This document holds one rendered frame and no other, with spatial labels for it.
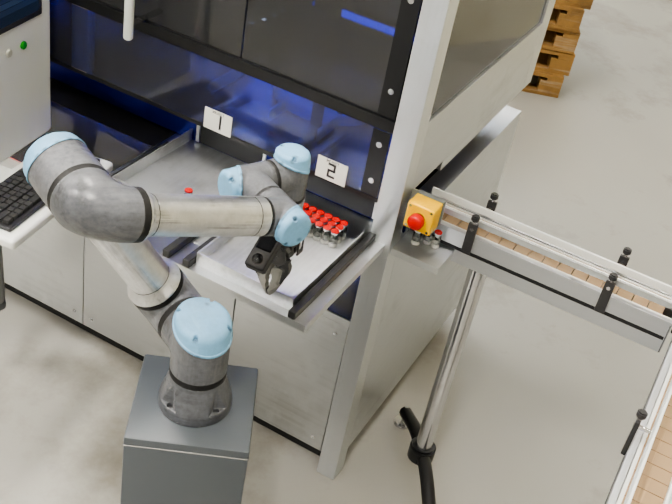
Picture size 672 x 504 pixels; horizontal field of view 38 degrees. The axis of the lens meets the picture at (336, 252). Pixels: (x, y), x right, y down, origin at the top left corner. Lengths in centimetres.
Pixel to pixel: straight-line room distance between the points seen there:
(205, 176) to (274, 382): 68
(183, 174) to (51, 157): 92
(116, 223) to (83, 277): 155
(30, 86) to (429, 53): 111
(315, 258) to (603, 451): 145
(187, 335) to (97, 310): 134
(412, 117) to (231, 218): 66
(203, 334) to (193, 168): 82
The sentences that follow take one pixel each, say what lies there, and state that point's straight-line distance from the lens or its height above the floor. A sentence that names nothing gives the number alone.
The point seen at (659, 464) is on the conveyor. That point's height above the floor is 93.
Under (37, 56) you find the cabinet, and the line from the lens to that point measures 273.
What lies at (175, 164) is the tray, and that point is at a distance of 262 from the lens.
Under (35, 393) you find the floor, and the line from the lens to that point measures 320.
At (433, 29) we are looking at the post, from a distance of 217.
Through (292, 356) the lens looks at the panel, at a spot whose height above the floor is 39.
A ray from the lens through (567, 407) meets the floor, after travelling 351.
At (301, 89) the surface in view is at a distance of 237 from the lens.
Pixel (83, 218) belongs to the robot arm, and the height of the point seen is 132.
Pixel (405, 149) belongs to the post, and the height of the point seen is 116.
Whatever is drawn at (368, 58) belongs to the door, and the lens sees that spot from 227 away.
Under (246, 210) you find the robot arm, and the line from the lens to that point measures 177.
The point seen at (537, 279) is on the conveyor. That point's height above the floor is 90.
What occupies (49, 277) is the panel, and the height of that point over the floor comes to 21.
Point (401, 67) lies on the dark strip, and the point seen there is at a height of 134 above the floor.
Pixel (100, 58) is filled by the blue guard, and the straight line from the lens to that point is 273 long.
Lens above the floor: 225
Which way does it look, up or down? 35 degrees down
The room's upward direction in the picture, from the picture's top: 12 degrees clockwise
